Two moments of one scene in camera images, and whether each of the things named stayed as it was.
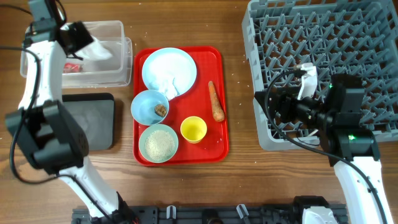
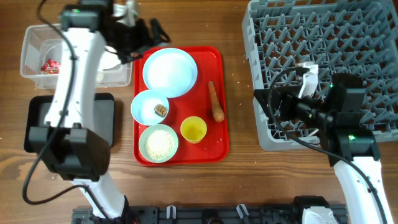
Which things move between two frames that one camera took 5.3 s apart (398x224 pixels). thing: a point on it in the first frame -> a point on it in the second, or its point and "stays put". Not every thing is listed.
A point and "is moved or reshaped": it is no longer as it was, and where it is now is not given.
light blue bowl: x=143 y=107 stays put
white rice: x=160 y=145 stays put
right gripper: x=288 y=99 stays put
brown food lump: x=160 y=110 stays put
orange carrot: x=218 y=112 stays put
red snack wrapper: x=69 y=68 is moved or reshaped
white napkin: x=94 y=51 is moved or reshaped
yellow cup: x=193 y=129 stays put
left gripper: x=82 y=35 -> x=145 y=40
